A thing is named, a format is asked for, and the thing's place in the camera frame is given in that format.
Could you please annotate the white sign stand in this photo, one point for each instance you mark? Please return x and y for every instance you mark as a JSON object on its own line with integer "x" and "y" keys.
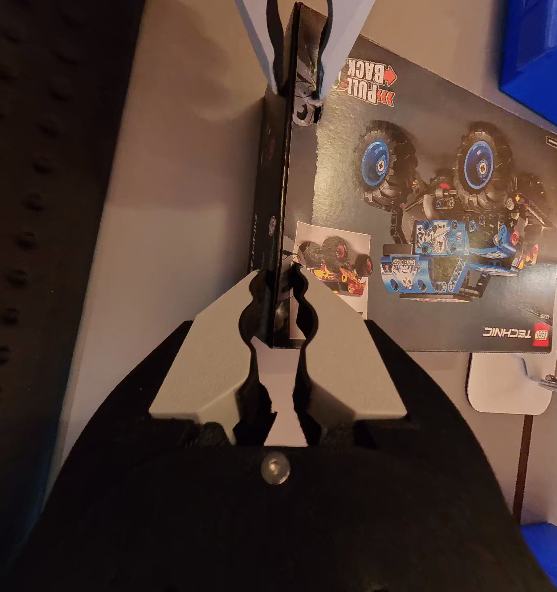
{"x": 505, "y": 384}

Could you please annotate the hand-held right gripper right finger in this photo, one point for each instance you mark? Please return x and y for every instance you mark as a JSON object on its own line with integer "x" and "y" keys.
{"x": 348, "y": 370}

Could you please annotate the black dotted mat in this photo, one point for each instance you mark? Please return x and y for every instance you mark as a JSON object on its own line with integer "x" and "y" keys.
{"x": 38, "y": 231}

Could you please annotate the dark toy truck box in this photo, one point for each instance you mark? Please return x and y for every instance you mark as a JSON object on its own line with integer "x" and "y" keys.
{"x": 445, "y": 115}

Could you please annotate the grey desk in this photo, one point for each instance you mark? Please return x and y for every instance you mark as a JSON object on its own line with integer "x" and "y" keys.
{"x": 177, "y": 185}

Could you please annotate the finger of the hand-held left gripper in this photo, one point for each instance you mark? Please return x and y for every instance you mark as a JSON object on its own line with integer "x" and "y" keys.
{"x": 348, "y": 27}
{"x": 255, "y": 32}

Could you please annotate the blue storage bin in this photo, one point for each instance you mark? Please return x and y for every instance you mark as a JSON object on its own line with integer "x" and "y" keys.
{"x": 551, "y": 559}
{"x": 542, "y": 51}

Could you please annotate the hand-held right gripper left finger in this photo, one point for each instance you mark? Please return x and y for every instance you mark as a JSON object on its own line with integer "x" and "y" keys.
{"x": 209, "y": 370}

